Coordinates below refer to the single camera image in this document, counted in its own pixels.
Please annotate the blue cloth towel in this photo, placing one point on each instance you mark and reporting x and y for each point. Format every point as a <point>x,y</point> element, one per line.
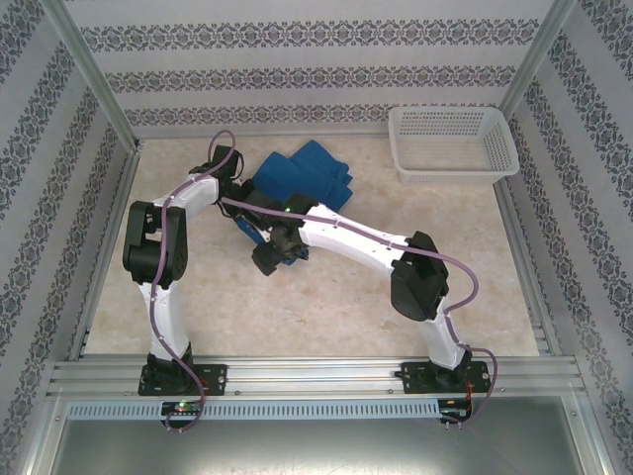
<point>316,173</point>

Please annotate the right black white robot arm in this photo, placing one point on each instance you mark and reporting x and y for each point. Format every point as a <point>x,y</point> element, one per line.
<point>356,237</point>

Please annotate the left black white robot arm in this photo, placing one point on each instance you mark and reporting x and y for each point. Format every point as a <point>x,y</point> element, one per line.
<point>153,247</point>

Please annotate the circuit board with green light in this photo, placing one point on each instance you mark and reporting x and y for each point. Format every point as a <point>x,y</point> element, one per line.
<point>183,408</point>

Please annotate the grey metal panel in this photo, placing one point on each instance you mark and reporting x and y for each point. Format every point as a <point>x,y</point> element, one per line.
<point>316,450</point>

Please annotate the white perforated plastic basket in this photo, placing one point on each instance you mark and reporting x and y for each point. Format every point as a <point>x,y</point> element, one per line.
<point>494,146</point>

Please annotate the aluminium wall floor rail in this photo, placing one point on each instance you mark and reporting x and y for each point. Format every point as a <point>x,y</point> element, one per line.
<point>297,134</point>

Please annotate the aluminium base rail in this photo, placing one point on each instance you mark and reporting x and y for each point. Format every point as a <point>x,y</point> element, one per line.
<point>316,376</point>

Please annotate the aluminium side floor rail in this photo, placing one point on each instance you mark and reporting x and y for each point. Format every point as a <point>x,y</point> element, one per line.
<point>110,247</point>
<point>539,321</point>

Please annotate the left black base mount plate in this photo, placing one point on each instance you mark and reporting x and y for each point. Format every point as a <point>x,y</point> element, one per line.
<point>212,377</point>

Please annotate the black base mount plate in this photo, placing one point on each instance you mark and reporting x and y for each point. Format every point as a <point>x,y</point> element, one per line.
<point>212,377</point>
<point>415,382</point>

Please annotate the aluminium frame post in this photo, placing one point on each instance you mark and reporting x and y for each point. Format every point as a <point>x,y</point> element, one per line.
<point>538,49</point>
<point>95,74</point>

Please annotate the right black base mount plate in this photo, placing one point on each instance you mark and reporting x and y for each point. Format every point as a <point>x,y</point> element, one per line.
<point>415,382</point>

